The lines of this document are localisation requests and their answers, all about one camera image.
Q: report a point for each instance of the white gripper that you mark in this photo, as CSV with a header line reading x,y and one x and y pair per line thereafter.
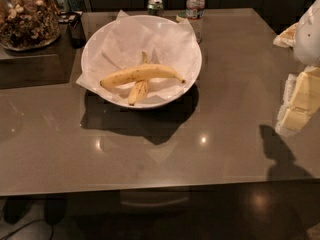
x,y
308,39

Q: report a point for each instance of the long yellow banana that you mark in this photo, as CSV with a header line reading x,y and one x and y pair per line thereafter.
x,y
149,71

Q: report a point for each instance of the short yellow banana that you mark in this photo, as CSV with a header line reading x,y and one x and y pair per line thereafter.
x,y
139,91

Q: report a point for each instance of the white bowl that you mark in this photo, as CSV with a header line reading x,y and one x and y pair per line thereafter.
x,y
143,104

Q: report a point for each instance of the clear plastic water bottle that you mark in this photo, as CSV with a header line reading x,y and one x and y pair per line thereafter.
x,y
195,14

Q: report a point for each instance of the green soda can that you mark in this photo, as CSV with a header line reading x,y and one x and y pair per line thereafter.
x,y
155,8

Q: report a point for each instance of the white paper liner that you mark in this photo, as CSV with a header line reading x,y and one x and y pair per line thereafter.
x,y
133,40

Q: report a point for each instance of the dark box on table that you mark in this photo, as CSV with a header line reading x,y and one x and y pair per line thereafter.
x,y
73,20

